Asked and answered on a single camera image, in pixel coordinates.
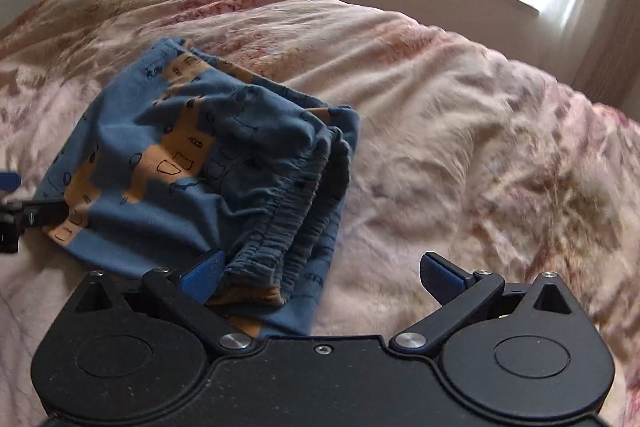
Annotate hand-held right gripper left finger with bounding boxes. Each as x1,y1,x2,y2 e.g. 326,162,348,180
74,250,253,352

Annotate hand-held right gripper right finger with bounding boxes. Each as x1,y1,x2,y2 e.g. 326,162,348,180
389,251,574,352

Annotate blue printed pants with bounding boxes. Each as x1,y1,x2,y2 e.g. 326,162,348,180
37,38,361,339

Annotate floral pink blanket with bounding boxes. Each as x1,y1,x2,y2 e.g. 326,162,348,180
0,0,640,427

